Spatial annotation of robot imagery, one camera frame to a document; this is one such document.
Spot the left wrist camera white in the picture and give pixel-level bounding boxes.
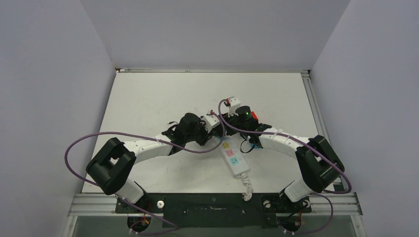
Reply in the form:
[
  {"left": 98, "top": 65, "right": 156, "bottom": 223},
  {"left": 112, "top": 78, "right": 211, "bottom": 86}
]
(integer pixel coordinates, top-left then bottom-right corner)
[{"left": 201, "top": 115, "right": 220, "bottom": 132}]

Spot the aluminium frame rail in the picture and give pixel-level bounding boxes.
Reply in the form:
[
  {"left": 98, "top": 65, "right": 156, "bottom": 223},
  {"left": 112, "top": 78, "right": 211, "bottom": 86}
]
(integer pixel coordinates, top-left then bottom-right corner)
[{"left": 300, "top": 70, "right": 344, "bottom": 187}]

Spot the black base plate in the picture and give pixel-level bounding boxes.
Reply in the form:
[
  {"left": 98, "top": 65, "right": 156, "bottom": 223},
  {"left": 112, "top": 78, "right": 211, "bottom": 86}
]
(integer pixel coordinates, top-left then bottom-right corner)
[{"left": 115, "top": 193, "right": 312, "bottom": 228}]

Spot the white power strip cord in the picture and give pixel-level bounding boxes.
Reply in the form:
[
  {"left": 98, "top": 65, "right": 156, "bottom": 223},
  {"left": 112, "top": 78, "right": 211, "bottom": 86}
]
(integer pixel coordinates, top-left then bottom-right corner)
[{"left": 239, "top": 173, "right": 254, "bottom": 201}]

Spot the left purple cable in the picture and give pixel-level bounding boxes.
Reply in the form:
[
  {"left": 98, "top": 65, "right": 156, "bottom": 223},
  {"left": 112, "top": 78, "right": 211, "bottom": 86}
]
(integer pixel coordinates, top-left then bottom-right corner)
[{"left": 64, "top": 111, "right": 226, "bottom": 226}]

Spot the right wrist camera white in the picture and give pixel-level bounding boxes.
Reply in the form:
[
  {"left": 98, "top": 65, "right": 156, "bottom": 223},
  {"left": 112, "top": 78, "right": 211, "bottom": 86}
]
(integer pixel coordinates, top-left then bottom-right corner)
[{"left": 224, "top": 97, "right": 241, "bottom": 117}]

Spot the purple cable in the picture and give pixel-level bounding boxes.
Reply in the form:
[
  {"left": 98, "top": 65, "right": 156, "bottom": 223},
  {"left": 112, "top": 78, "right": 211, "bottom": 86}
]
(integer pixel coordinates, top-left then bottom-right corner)
[
  {"left": 64, "top": 111, "right": 226, "bottom": 226},
  {"left": 218, "top": 99, "right": 352, "bottom": 195}
]

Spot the red cube socket adapter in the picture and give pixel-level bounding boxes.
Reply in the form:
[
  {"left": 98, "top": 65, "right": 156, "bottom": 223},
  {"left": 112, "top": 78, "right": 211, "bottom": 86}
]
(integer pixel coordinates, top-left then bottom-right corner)
[{"left": 251, "top": 111, "right": 258, "bottom": 120}]

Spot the blue plug adapter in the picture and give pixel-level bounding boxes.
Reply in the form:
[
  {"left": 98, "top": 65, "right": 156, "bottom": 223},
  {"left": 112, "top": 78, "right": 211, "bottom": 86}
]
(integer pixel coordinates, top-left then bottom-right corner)
[{"left": 250, "top": 143, "right": 262, "bottom": 150}]

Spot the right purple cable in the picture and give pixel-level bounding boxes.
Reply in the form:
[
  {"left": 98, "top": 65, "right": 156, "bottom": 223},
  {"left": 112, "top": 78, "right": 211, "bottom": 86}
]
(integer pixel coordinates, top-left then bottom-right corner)
[{"left": 218, "top": 99, "right": 352, "bottom": 195}]

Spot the white power strip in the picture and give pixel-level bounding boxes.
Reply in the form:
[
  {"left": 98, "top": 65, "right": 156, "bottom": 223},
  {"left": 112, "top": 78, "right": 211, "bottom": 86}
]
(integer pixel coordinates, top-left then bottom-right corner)
[{"left": 214, "top": 137, "right": 250, "bottom": 180}]

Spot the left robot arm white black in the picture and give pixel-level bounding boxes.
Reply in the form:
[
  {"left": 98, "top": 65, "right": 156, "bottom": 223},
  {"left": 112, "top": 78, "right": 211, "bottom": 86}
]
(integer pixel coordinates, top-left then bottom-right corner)
[{"left": 86, "top": 113, "right": 225, "bottom": 212}]

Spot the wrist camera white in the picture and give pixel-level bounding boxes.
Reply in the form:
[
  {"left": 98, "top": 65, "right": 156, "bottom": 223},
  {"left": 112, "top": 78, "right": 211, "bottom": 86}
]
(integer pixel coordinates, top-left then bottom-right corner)
[
  {"left": 201, "top": 115, "right": 220, "bottom": 132},
  {"left": 224, "top": 97, "right": 241, "bottom": 117}
]

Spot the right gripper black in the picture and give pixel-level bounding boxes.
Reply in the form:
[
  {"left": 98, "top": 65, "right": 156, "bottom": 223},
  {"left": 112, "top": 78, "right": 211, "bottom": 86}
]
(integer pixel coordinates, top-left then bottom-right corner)
[{"left": 216, "top": 110, "right": 248, "bottom": 137}]

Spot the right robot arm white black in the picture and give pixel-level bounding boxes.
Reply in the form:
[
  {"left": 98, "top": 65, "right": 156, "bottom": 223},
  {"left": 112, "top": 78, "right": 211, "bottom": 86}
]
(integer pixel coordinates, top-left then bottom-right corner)
[{"left": 221, "top": 102, "right": 352, "bottom": 211}]

